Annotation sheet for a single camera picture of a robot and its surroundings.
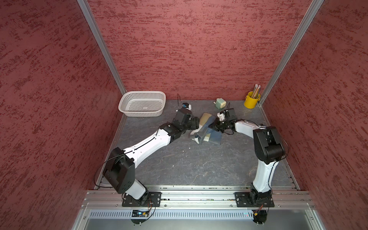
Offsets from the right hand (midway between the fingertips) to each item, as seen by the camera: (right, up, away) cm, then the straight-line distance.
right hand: (208, 127), depth 98 cm
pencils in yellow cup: (+40, +29, +12) cm, 51 cm away
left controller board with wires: (-39, -42, -27) cm, 63 cm away
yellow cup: (+38, +19, +18) cm, 46 cm away
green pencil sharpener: (+12, +18, +13) cm, 25 cm away
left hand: (-10, +4, -15) cm, 19 cm away
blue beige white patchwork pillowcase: (-3, -3, -5) cm, 7 cm away
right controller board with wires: (+22, -42, -28) cm, 55 cm away
